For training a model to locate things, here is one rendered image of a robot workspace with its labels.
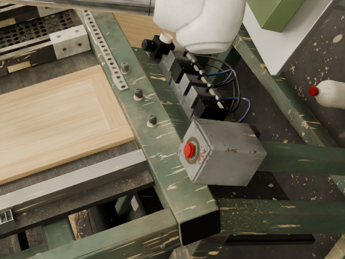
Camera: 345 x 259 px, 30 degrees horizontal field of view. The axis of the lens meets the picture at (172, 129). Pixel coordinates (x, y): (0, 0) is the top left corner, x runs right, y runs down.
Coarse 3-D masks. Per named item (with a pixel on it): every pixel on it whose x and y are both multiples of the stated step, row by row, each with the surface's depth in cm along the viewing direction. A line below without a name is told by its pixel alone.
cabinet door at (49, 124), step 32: (0, 96) 212; (32, 96) 211; (64, 96) 210; (96, 96) 208; (0, 128) 202; (32, 128) 201; (64, 128) 199; (96, 128) 198; (128, 128) 197; (0, 160) 192; (32, 160) 191; (64, 160) 191
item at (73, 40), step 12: (48, 36) 224; (60, 36) 223; (72, 36) 223; (84, 36) 223; (12, 48) 221; (24, 48) 222; (36, 48) 220; (48, 48) 222; (60, 48) 223; (72, 48) 225; (84, 48) 227; (0, 60) 218; (12, 60) 219; (24, 60) 221; (36, 60) 223; (48, 60) 225; (0, 72) 221
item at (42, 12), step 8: (0, 8) 241; (8, 8) 238; (16, 8) 239; (24, 8) 240; (32, 8) 241; (40, 8) 242; (48, 8) 243; (56, 8) 245; (64, 8) 246; (0, 16) 238; (8, 16) 240; (16, 16) 241; (24, 16) 242; (32, 16) 243; (40, 16) 244
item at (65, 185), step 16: (112, 160) 185; (128, 160) 185; (144, 160) 184; (64, 176) 183; (80, 176) 182; (96, 176) 181; (112, 176) 184; (16, 192) 180; (32, 192) 180; (48, 192) 179; (64, 192) 181; (0, 208) 177; (16, 208) 178; (32, 208) 180
